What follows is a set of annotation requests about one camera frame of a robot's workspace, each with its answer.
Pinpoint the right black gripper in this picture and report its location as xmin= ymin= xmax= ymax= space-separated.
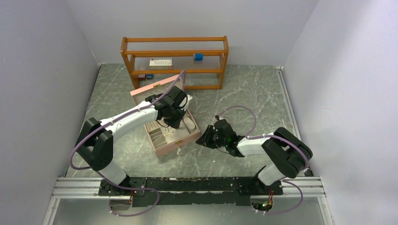
xmin=196 ymin=125 xmax=228 ymax=149

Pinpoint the pink jewelry box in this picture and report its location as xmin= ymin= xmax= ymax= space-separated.
xmin=130 ymin=75 xmax=201 ymax=157

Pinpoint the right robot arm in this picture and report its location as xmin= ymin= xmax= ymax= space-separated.
xmin=196 ymin=119 xmax=313 ymax=194

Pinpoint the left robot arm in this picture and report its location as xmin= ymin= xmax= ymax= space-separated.
xmin=71 ymin=86 xmax=192 ymax=195

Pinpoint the beige watch pillow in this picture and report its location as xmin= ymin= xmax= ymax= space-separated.
xmin=183 ymin=117 xmax=196 ymax=132

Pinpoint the white red-print box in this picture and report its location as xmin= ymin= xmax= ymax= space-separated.
xmin=149 ymin=58 xmax=173 ymax=70

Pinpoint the orange wooden shelf rack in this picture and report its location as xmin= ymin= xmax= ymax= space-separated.
xmin=120 ymin=36 xmax=229 ymax=90

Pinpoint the blue cube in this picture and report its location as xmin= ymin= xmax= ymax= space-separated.
xmin=193 ymin=53 xmax=204 ymax=62

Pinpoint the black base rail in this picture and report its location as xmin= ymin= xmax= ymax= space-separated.
xmin=51 ymin=176 xmax=326 ymax=208

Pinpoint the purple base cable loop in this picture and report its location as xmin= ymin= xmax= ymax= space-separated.
xmin=108 ymin=185 xmax=161 ymax=218

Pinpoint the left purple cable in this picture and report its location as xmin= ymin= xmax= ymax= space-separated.
xmin=69 ymin=69 xmax=186 ymax=190

